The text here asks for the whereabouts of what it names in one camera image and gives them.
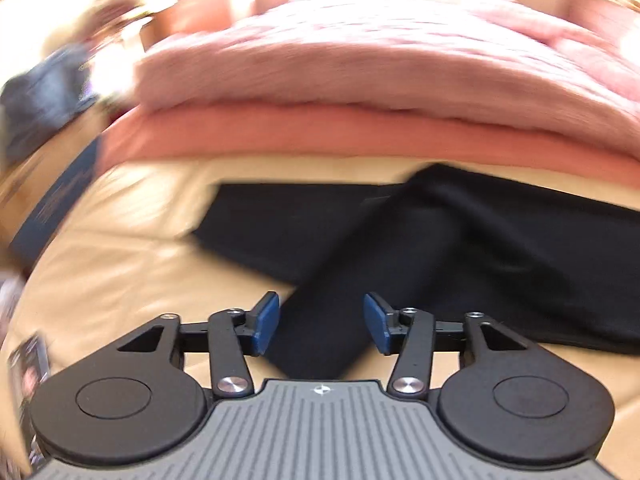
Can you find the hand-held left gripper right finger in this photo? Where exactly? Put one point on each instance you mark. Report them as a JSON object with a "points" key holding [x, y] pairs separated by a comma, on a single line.
{"points": [[376, 324]]}

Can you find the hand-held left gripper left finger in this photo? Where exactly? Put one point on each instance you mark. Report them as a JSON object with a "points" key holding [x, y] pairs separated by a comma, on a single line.
{"points": [[265, 321]]}

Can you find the black pants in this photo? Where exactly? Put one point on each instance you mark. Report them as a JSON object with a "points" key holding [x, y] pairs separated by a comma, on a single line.
{"points": [[410, 240]]}

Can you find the salmon pink bed sheet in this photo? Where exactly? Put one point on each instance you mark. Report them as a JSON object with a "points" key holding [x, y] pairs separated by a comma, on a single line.
{"points": [[300, 135]]}

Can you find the dark printed packet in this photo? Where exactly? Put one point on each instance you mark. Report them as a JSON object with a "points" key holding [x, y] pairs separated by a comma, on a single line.
{"points": [[30, 385]]}

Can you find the pink fluffy blanket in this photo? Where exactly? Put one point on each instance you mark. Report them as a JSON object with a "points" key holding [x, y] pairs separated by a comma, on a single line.
{"points": [[350, 70]]}

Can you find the blue denim cloth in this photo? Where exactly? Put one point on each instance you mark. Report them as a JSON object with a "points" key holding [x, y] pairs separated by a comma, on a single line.
{"points": [[45, 90]]}

